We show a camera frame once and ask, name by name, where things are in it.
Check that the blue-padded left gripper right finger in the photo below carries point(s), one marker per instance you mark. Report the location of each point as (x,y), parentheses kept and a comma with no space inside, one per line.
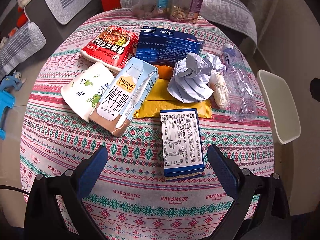
(260,208)

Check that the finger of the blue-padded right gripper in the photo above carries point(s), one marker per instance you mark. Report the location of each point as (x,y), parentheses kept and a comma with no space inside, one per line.
(315,88)

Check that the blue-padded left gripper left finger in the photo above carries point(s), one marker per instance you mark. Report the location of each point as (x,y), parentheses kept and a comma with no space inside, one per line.
(55,209)

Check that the small blue white box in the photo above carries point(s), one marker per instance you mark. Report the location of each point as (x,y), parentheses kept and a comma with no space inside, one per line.
(182,146)

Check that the crushed clear plastic bottle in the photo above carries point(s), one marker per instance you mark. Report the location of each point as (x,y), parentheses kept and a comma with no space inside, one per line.
(242,106)

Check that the pale blue paper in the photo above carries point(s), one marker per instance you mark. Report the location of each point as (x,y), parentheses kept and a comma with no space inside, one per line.
(191,75)

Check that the yellow snack wrapper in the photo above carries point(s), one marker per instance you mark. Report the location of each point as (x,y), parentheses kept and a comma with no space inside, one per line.
(160,99)

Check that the white paper cup green print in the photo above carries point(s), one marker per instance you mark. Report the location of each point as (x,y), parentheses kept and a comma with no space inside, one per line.
(83,93)

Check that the light blue milk carton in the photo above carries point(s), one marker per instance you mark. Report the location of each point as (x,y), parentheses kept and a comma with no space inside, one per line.
(124,97)

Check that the dark blue cardboard box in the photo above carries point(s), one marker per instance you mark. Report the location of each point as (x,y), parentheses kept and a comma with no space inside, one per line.
(158,46)

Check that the red instant noodle cup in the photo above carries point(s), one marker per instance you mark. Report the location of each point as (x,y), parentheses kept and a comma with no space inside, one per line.
(114,47)

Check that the patterned woven tablecloth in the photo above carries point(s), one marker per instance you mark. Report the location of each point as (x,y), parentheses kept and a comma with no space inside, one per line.
(131,199)

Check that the blue plush toy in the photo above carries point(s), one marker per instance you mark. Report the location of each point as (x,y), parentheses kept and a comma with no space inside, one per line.
(15,80)

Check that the clear jar purple label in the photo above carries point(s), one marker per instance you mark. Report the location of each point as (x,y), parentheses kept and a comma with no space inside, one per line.
(184,11)

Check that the grey sofa with quilted cover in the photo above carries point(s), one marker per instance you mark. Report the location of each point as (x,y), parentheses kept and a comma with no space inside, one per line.
(48,24)

